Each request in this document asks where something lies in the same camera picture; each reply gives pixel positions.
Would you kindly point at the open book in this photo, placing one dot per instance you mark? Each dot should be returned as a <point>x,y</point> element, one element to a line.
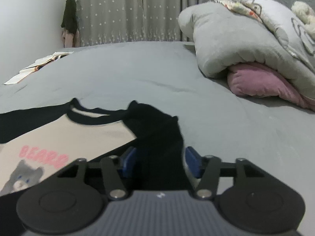
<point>37,65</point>

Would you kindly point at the white plush toy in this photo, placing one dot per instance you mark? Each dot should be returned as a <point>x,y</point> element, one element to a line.
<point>305,14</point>

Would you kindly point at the grey and pink folded duvet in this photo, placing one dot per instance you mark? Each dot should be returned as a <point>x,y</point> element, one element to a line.
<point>221,44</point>

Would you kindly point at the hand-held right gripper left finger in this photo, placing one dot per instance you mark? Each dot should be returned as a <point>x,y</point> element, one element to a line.
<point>129,161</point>

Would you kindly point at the dark hanging garment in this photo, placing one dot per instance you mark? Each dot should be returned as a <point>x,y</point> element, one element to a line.
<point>70,14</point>

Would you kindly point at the grey star-print curtain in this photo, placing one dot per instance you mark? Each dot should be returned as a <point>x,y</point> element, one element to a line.
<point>135,12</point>

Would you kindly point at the grey cartoon-print pillow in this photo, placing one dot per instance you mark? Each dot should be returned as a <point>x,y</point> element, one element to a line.
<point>278,19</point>

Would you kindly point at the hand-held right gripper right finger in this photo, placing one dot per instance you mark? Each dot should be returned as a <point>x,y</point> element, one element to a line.
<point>193,161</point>

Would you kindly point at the cream shirt with black sleeves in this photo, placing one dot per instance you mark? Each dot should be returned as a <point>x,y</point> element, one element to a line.
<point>98,135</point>

